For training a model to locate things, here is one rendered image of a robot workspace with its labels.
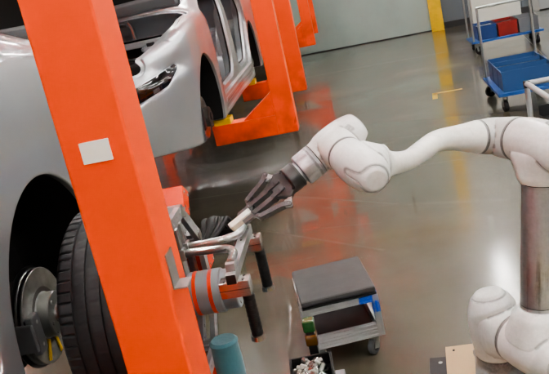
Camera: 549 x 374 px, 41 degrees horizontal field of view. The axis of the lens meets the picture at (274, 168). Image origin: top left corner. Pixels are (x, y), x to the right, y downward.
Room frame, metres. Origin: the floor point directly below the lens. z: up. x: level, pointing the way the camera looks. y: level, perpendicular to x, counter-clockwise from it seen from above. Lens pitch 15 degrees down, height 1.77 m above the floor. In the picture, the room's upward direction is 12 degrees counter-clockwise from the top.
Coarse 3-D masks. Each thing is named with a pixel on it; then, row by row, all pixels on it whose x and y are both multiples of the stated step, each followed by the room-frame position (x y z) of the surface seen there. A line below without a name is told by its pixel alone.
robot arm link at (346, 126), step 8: (336, 120) 1.95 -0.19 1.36; (344, 120) 1.93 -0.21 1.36; (352, 120) 1.93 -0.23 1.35; (328, 128) 1.93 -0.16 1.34; (336, 128) 1.91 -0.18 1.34; (344, 128) 1.91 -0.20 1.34; (352, 128) 1.91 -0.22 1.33; (360, 128) 1.92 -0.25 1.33; (320, 136) 1.92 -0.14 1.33; (328, 136) 1.90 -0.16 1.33; (336, 136) 1.88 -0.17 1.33; (344, 136) 1.87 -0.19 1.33; (352, 136) 1.88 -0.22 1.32; (360, 136) 1.91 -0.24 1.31; (312, 144) 1.92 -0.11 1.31; (320, 144) 1.90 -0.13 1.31; (328, 144) 1.88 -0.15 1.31; (312, 152) 1.91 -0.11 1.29; (320, 152) 1.89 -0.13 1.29; (328, 152) 1.86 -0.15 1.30; (320, 160) 1.89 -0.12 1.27; (328, 160) 1.86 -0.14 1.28; (328, 168) 1.91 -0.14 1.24
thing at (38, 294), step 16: (32, 272) 2.31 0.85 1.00; (48, 272) 2.41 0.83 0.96; (16, 288) 2.23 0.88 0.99; (32, 288) 2.27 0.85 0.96; (48, 288) 2.38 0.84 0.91; (16, 304) 2.19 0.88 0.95; (32, 304) 2.24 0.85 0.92; (48, 304) 2.25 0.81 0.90; (16, 320) 2.16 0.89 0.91; (48, 320) 2.23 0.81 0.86; (48, 336) 2.26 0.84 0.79; (48, 352) 2.25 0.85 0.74
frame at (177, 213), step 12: (180, 204) 2.31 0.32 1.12; (180, 216) 2.26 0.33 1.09; (192, 228) 2.37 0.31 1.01; (192, 240) 2.43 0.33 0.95; (192, 264) 2.44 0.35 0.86; (204, 264) 2.43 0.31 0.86; (204, 324) 2.38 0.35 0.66; (216, 324) 2.37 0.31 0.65; (204, 336) 2.34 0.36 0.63; (204, 348) 2.29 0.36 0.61
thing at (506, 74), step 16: (512, 0) 7.79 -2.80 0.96; (528, 0) 7.77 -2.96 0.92; (480, 32) 7.86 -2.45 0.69; (480, 48) 7.86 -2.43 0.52; (496, 64) 7.50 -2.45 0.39; (512, 64) 7.47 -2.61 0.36; (528, 64) 7.16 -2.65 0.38; (544, 64) 7.14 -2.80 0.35; (496, 80) 7.34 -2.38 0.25; (512, 80) 6.94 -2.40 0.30
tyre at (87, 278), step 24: (72, 240) 2.09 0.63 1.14; (72, 264) 2.03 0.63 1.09; (72, 288) 1.98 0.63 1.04; (96, 288) 1.96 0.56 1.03; (72, 312) 1.94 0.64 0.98; (96, 312) 1.93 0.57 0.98; (72, 336) 1.92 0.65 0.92; (96, 336) 1.91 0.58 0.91; (72, 360) 1.92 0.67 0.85; (96, 360) 1.91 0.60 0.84; (120, 360) 1.90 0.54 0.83
